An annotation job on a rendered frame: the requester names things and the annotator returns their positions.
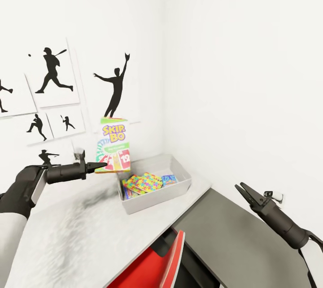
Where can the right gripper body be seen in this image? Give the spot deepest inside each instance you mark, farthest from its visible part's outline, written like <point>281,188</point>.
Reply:
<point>278,220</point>

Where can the jigsaw puzzle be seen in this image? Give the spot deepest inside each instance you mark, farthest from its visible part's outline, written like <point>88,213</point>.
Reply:
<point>149,183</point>
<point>130,184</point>

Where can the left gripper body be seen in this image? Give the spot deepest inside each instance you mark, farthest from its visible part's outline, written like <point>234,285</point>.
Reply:
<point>73,171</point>

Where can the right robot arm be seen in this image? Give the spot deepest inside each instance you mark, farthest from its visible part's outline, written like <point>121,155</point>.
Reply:
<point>269,209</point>

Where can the board game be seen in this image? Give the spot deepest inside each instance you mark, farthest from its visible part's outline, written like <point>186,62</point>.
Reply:
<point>168,180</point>
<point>113,146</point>
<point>128,193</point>

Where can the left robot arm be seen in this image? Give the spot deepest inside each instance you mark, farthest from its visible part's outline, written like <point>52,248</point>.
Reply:
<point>17,202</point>

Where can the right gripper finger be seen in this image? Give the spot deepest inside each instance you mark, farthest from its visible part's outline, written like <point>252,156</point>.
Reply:
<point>246,196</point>
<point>258,198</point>

